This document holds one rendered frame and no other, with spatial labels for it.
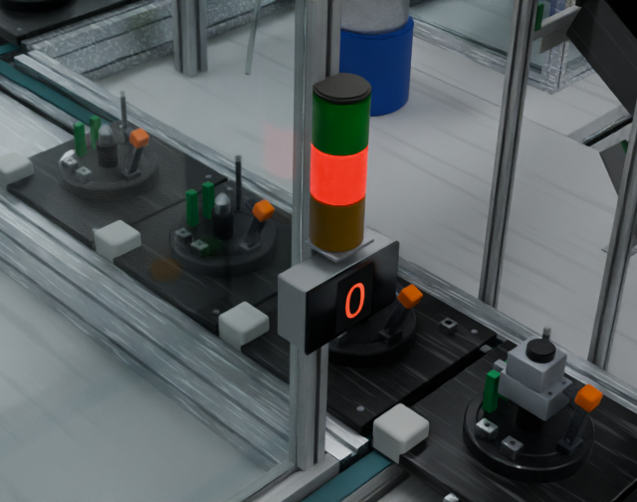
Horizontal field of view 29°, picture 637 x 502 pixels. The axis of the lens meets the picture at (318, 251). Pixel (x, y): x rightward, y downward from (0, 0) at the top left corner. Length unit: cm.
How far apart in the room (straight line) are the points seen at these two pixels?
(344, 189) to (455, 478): 38
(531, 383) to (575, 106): 104
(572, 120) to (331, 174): 119
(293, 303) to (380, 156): 96
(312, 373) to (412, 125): 98
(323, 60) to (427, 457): 48
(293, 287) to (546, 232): 85
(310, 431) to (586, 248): 72
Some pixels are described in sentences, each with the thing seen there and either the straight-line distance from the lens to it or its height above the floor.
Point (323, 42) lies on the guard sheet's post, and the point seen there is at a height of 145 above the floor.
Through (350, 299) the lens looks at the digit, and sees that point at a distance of 116.
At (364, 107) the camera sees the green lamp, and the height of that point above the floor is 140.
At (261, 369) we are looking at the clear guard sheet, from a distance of 121.
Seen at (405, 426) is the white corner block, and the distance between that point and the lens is 135.
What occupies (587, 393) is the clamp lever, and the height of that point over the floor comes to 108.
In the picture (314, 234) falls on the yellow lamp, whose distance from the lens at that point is 113.
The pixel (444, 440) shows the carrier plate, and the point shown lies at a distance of 137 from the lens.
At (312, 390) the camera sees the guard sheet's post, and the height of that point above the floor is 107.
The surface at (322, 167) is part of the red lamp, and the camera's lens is 108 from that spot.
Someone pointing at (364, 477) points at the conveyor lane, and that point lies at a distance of 135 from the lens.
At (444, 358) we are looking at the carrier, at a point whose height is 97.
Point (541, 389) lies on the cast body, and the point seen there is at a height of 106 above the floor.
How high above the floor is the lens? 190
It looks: 35 degrees down
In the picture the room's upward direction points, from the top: 2 degrees clockwise
